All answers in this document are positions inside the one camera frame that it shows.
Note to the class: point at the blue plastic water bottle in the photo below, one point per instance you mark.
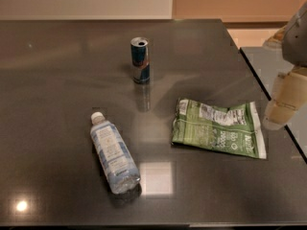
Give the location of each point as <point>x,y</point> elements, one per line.
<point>120,170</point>

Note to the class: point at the grey side table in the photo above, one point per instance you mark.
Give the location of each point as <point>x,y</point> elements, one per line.
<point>269,68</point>

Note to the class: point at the blue silver drink can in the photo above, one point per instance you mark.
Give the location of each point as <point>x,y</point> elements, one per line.
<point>139,47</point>

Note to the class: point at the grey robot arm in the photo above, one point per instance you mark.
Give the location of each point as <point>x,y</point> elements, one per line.
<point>294,44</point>

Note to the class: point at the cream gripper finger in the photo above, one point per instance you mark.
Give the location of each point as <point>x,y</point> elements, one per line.
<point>289,94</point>
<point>275,41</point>

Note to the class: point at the green crumpled snack bag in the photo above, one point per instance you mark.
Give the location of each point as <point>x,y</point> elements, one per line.
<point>234,130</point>

